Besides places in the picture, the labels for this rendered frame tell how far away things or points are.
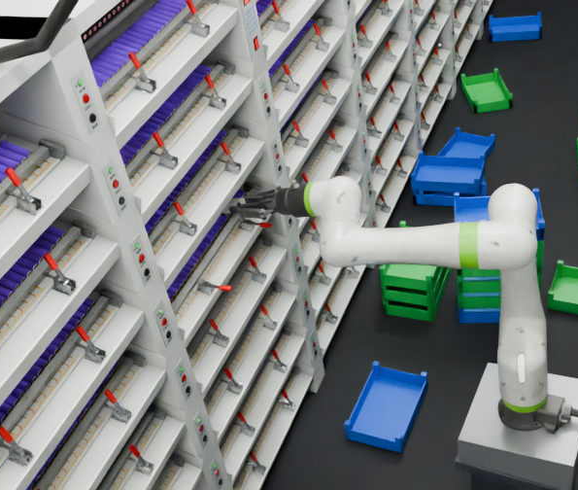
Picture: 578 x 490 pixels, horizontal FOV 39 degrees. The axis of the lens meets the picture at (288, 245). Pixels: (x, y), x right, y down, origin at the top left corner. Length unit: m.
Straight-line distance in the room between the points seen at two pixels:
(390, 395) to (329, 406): 0.22
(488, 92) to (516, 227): 2.64
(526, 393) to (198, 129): 1.11
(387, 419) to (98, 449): 1.31
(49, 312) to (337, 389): 1.62
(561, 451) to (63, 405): 1.33
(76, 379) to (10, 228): 0.40
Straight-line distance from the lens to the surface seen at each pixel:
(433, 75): 4.23
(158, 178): 1.92
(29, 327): 1.64
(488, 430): 2.45
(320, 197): 2.14
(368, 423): 2.95
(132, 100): 1.82
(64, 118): 1.63
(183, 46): 2.01
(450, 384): 3.05
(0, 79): 1.47
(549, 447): 2.41
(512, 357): 2.29
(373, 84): 3.36
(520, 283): 2.31
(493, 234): 2.03
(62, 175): 1.64
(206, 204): 2.14
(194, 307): 2.15
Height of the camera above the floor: 2.32
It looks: 39 degrees down
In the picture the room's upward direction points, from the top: 11 degrees counter-clockwise
